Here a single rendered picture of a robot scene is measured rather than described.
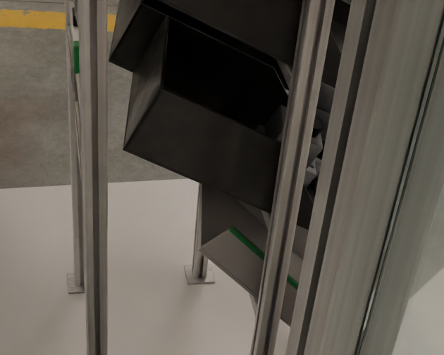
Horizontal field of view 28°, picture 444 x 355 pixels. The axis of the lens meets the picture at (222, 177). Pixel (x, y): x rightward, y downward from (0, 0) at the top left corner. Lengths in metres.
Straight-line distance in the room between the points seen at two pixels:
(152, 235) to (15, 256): 0.21
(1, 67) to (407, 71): 3.21
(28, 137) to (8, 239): 1.68
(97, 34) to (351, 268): 0.42
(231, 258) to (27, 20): 2.91
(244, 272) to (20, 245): 0.54
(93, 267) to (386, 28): 0.60
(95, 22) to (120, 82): 2.65
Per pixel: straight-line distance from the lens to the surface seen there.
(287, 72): 0.75
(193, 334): 1.22
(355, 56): 0.24
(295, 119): 0.73
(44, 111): 3.15
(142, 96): 0.80
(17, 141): 3.01
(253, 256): 0.87
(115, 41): 0.92
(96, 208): 0.76
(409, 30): 0.22
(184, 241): 1.35
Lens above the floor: 1.78
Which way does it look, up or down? 38 degrees down
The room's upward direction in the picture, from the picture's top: 6 degrees clockwise
